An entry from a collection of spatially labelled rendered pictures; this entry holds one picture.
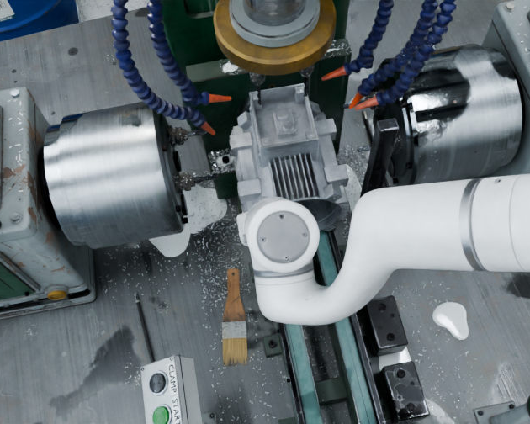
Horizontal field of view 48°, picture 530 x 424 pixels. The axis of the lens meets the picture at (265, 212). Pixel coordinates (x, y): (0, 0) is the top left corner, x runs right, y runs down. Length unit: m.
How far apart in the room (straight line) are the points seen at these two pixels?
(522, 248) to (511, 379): 0.74
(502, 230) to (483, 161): 0.57
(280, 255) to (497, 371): 0.69
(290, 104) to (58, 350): 0.68
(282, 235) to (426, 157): 0.45
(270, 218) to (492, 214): 0.25
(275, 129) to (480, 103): 0.35
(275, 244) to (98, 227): 0.45
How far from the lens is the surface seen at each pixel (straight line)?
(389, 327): 1.18
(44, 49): 1.71
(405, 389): 1.15
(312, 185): 1.00
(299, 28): 0.86
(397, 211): 0.60
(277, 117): 1.05
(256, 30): 0.86
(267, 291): 0.73
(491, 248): 0.56
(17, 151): 1.07
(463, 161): 1.10
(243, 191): 1.03
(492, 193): 0.57
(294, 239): 0.67
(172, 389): 0.93
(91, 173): 1.01
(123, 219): 1.03
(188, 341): 1.23
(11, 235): 1.02
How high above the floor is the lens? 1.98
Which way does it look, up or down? 64 degrees down
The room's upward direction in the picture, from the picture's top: 5 degrees counter-clockwise
